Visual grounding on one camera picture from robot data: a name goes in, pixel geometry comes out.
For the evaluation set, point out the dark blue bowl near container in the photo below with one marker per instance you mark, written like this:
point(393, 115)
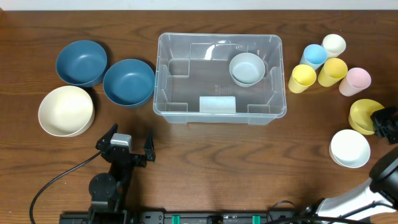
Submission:
point(129, 83)

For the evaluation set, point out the grey small bowl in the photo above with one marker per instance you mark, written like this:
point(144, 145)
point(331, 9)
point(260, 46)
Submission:
point(247, 69)

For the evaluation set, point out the cream large bowl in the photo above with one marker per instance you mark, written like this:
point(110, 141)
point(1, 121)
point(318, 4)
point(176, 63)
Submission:
point(67, 111)

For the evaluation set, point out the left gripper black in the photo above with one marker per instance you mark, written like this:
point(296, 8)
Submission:
point(128, 156)

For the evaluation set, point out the yellow small bowl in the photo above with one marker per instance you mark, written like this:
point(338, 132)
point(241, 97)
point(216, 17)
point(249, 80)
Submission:
point(360, 115)

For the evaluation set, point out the clear plastic storage container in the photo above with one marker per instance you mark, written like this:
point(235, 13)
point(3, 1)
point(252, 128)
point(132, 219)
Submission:
point(193, 83)

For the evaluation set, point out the cream cup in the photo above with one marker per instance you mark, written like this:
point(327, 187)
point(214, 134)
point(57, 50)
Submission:
point(334, 45)

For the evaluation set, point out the dark blue bowl far left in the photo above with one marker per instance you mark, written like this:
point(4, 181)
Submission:
point(82, 63)

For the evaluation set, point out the light blue cup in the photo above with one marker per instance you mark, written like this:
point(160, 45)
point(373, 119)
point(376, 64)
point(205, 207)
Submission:
point(314, 55)

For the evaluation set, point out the yellow cup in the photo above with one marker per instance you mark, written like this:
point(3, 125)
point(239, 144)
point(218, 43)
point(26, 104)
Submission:
point(333, 70)
point(302, 77)

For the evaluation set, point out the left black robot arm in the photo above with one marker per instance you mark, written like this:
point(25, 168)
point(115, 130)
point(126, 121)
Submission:
point(108, 190)

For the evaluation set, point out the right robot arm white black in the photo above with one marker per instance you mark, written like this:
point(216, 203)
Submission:
point(378, 194)

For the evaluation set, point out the pink cup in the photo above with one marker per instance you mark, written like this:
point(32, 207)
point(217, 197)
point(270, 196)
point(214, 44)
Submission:
point(356, 80)

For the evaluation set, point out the white small bowl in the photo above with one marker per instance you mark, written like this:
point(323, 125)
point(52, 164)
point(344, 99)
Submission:
point(349, 148)

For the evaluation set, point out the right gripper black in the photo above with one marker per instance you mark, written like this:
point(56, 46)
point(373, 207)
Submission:
point(385, 123)

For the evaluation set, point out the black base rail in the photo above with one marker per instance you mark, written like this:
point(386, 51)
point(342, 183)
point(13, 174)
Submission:
point(186, 217)

